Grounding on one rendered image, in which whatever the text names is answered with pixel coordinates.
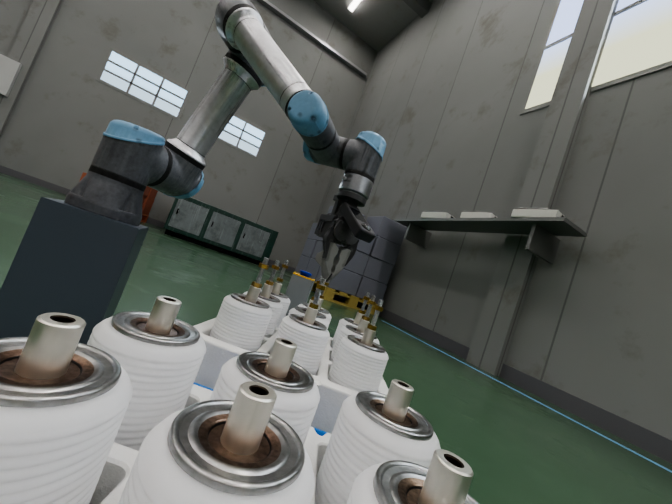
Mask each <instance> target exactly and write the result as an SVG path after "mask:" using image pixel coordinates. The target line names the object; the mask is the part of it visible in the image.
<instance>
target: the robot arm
mask: <svg viewBox="0 0 672 504"><path fill-rule="evenodd" d="M215 23H216V27H217V30H218V33H219V35H220V37H221V38H222V40H223V41H224V43H225V44H226V46H227V47H228V49H229V50H228V52H227V53H226V55H225V56H224V58H223V61H224V69H223V71H222V72H221V73H220V75H219V76H218V78H217V79H216V81H215V82H214V84H213V85H212V86H211V88H210V89H209V91H208V92H207V94H206V95H205V97H204V98H203V100H202V101H201V102H200V104H199V105H198V107H197V108H196V110H195V111H194V113H193V114H192V116H191V117H190V118H189V120H188V121H187V123H186V124H185V126H184V127H183V129H182V130H181V131H180V133H179V134H178V136H177V137H176V138H174V139H167V140H166V142H165V138H164V137H162V136H161V135H159V134H157V133H155V132H152V131H150V130H148V129H145V128H143V127H140V126H138V125H135V124H132V123H129V122H126V121H123V120H112V121H111V122H110V123H109V125H108V127H107V129H106V131H105V132H103V137H102V140H101V142H100V144H99V147H98V149H97V151H96V154H95V156H94V158H93V161H92V163H91V166H90V168H89V170H88V172H87V174H86V176H85V177H84V178H83V179H82V180H80V181H79V182H78V183H77V184H76V185H75V186H74V187H73V188H72V189H71V190H70V191H69V192H68V194H67V196H66V198H65V200H64V202H65V203H67V204H69V205H72V206H74V207H77V208H80V209H83V210H85V211H88V212H91V213H94V214H97V215H100V216H103V217H107V218H110V219H113V220H116V221H120V222H123V223H127V224H131V225H135V226H139V225H140V222H141V220H142V203H143V194H144V191H145V189H146V186H148V187H150V188H153V189H155V190H157V191H160V192H162V193H163V194H165V195H167V196H170V197H174V198H178V199H185V198H190V197H192V196H194V195H195V194H196V193H198V192H199V190H200V189H201V188H202V186H203V183H204V180H203V178H204V174H203V172H202V171H203V169H204V168H205V166H206V164H205V160H204V159H205V156H206V155H207V153H208V152H209V150H210V149H211V147H212V146H213V144H214V143H215V142H216V140H217V139H218V137H219V136H220V134H221V133H222V131H223V130H224V129H225V127H226V126H227V124H228V123H229V121H230V120H231V118H232V117H233V116H234V114H235V113H236V111H237V110H238V108H239V107H240V105H241V104H242V102H243V101H244V100H245V98H246V97H247V95H248V94H249V92H250V91H252V90H258V89H259V88H260V87H265V86H266V88H267V89H268V90H269V92H270V93H271V95H272V96H273V97H274V99H275V100H276V102H277V103H278V104H279V106H280V107H281V109H282V110H283V111H284V113H285V114H286V116H287V117H288V119H289V120H290V122H291V124H292V126H293V127H294V128H295V130H296V131H297V132H298V133H299V134H300V136H301V137H302V139H303V140H304V142H303V152H304V157H305V158H306V159H307V160H308V161H311V162H314V163H316V164H319V165H326V166H330V167H334V168H338V169H342V170H345V172H344V176H343V177H342V181H341V184H340V187H339V191H338V194H337V195H334V198H333V200H334V201H335V204H334V207H333V209H332V212H331V213H329V214H331V215H329V214H328V215H327V214H321V216H320V219H319V221H318V224H317V227H316V230H315V232H314V234H316V235H317V236H319V237H321V238H323V250H322V251H321V252H319V253H317V254H316V257H315V260H316V262H317V263H318V264H319V265H320V266H321V273H322V278H324V279H326V282H329V281H330V280H332V279H333V278H334V277H335V276H336V275H337V274H338V273H339V272H340V271H341V270H342V269H343V268H344V267H345V266H346V265H347V264H348V263H349V261H350V260H351V259H352V258H353V256H354V254H355V252H356V250H357V245H358V242H359V240H363V241H365V242H367V243H371V242H372V240H373V239H374V238H375V237H376V235H375V233H374V231H373V230H372V228H371V227H370V225H369V224H368V222H367V221H366V219H365V218H364V216H363V215H362V213H361V212H360V210H359V209H358V208H357V207H364V206H365V204H366V200H368V199H369V196H370V193H371V190H372V187H373V183H374V181H375V178H376V175H377V172H378V170H379V167H380V164H381V162H382V161H383V155H384V151H385V148H386V142H385V140H384V138H383V137H382V136H380V135H379V134H377V133H375V132H372V131H366V132H365V131H362V132H360V133H359V134H358V136H357V137H356V140H355V139H349V138H345V137H340V136H338V134H337V131H336V129H335V127H334V125H333V122H332V120H331V118H330V116H329V113H328V109H327V107H326V105H325V103H324V102H323V100H322V99H321V97H320V96H319V95H318V94H317V93H315V92H312V90H311V89H310V88H309V86H308V85H307V84H306V82H305V81H304V80H303V78H302V77H301V76H300V75H299V73H298V72H297V71H296V69H295V68H294V67H293V65H292V64H291V63H290V61H289V60H288V59H287V58H286V56H285V55H284V54H283V52H282V51H281V50H280V48H279V47H278V46H277V45H276V43H275V42H274V40H273V39H272V37H271V35H270V33H269V31H268V29H267V28H266V26H265V24H264V22H263V20H262V18H261V16H260V14H259V12H258V11H257V9H256V8H255V6H254V5H253V4H252V3H251V2H250V1H249V0H220V1H219V3H218V5H217V7H216V11H215ZM320 221H321V222H320ZM319 224H320V225H319ZM318 227H319V228H318ZM317 229H318V230H317ZM358 239H359V240H358ZM336 244H339V245H341V244H343V246H344V247H343V246H340V247H339V248H338V247H337V245H336Z"/></svg>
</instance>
